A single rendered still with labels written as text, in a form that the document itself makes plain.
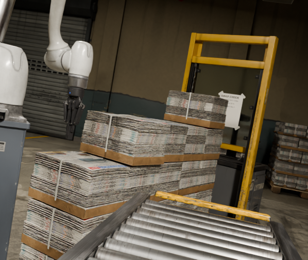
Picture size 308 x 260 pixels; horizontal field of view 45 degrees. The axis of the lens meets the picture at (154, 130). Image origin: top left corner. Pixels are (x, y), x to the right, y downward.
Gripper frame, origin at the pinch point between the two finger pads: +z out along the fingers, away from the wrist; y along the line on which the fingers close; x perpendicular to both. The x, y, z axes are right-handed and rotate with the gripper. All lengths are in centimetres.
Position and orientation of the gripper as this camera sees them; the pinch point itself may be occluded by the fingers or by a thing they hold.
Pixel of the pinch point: (69, 131)
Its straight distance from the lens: 174.6
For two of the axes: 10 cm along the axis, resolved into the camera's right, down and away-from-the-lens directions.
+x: -5.3, -0.4, -8.5
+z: -1.7, 9.8, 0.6
